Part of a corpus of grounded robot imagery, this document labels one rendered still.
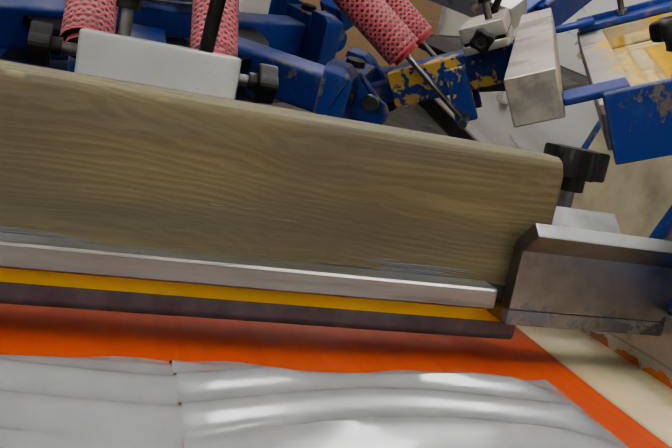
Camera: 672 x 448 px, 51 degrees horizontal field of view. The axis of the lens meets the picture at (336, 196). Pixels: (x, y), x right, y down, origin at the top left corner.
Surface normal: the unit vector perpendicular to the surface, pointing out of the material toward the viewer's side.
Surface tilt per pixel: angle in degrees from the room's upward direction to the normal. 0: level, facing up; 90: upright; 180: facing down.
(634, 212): 79
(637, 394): 15
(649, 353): 90
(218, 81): 75
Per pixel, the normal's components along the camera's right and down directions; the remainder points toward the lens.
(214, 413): 0.43, -0.69
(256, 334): 0.18, -0.97
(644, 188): -0.88, -0.29
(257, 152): 0.28, 0.22
